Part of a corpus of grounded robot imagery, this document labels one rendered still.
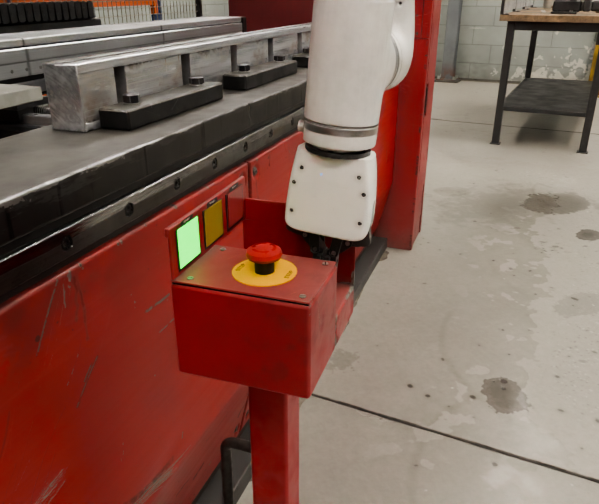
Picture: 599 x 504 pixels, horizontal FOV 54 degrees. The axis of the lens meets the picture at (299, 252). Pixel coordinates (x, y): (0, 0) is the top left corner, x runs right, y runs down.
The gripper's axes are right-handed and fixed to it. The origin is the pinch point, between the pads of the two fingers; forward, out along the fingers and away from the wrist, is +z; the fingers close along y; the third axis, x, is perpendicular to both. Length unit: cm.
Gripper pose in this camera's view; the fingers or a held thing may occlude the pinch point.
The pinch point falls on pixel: (324, 266)
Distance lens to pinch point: 74.0
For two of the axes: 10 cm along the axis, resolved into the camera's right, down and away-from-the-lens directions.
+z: -0.8, 9.0, 4.3
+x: 3.2, -3.9, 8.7
